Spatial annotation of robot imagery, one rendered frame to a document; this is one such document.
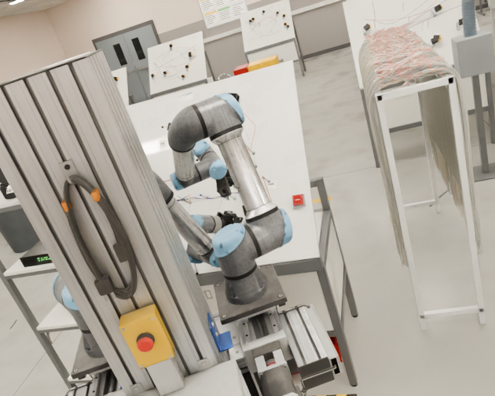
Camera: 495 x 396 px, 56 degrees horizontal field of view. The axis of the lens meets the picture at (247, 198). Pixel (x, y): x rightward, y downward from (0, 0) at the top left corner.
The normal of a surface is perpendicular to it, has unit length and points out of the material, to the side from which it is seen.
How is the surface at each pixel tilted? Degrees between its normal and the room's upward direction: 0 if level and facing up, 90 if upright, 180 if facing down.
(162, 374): 90
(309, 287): 90
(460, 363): 0
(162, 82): 50
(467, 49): 90
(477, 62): 90
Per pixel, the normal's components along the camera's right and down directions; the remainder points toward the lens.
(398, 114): -0.17, 0.44
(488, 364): -0.29, -0.87
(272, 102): -0.35, -0.18
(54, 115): 0.16, 0.35
